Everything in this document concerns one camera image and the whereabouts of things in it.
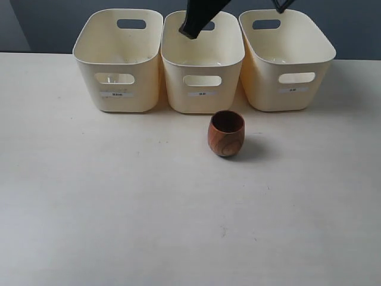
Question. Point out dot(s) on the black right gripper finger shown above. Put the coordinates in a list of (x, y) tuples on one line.
[(198, 14), (281, 6)]

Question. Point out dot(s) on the brown wooden cup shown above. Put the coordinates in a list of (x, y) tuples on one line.
[(226, 133)]

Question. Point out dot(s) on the cream right storage bin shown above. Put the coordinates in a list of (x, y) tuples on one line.
[(286, 59)]

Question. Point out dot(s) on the cream storage bin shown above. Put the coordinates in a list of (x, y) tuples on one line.
[(118, 54), (286, 59), (202, 74)]

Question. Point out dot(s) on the cream middle storage bin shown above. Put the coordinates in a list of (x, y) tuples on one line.
[(202, 74)]

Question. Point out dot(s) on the cream left storage bin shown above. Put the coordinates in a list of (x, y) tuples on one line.
[(118, 54)]

